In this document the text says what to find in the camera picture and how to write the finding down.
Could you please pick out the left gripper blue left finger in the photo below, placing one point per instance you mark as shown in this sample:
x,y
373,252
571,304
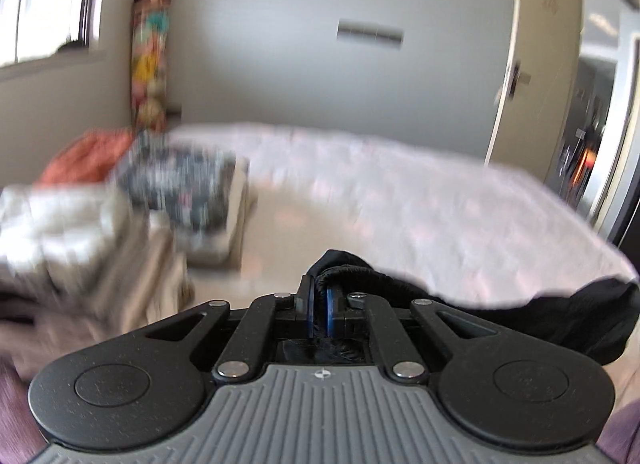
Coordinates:
x,y
267,332

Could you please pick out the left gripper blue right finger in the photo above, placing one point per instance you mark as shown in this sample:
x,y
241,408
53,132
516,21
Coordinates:
x,y
367,330

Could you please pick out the black shorts garment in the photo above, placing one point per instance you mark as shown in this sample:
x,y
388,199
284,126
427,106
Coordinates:
x,y
596,321

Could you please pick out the beige folded clothes stack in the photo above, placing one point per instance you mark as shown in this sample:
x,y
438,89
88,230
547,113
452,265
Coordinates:
x,y
80,265

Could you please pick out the cream folded garment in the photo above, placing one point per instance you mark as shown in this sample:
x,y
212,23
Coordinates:
x,y
221,249

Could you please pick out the floral dark folded garment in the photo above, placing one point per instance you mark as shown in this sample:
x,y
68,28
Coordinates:
x,y
191,184

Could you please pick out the orange red garment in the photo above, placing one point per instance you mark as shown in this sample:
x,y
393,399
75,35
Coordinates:
x,y
89,159

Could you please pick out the plush toy column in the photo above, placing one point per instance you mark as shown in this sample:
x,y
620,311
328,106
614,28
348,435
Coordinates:
x,y
148,64

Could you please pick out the beige bedroom door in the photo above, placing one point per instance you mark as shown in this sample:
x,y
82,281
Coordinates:
x,y
545,39

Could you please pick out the grey wall plate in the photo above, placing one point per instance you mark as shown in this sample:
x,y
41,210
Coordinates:
x,y
375,35

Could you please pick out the black door handle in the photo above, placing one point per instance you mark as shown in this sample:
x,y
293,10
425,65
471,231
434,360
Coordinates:
x,y
518,76

